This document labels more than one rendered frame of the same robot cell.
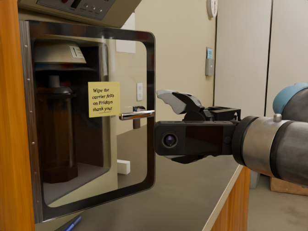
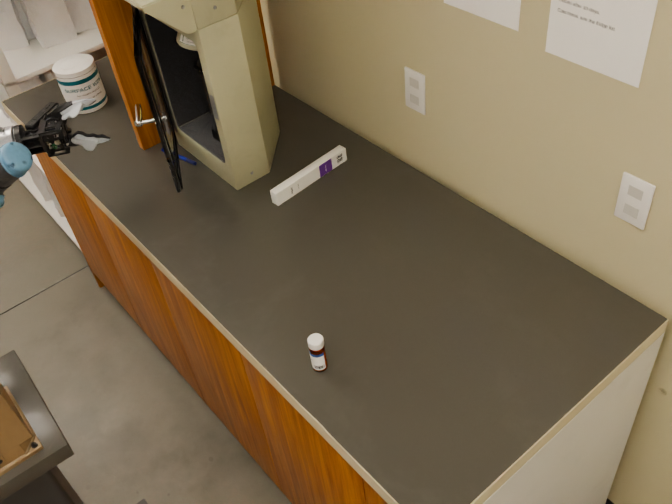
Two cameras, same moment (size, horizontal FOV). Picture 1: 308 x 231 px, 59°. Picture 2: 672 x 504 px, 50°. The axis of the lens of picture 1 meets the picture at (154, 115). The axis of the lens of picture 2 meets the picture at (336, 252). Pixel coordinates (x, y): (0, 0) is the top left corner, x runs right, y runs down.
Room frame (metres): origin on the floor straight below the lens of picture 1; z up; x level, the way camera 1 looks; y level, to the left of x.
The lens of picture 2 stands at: (1.75, -1.13, 2.14)
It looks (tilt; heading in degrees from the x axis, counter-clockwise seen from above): 44 degrees down; 119
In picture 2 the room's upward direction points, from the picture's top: 8 degrees counter-clockwise
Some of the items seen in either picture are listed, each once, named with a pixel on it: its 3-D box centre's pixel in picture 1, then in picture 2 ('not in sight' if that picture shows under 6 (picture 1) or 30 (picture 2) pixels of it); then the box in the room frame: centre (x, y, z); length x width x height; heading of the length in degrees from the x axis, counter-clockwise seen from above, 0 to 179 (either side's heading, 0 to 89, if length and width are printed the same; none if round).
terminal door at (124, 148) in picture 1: (99, 119); (156, 100); (0.60, 0.12, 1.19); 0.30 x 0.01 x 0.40; 126
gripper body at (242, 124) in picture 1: (223, 133); (44, 136); (0.42, -0.11, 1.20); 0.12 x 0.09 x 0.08; 37
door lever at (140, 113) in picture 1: (134, 113); (145, 114); (0.61, 0.04, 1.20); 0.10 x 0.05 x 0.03; 126
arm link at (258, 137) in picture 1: (269, 143); (10, 140); (0.35, -0.15, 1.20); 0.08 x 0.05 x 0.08; 127
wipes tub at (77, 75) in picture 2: not in sight; (80, 83); (0.07, 0.37, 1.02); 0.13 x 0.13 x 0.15
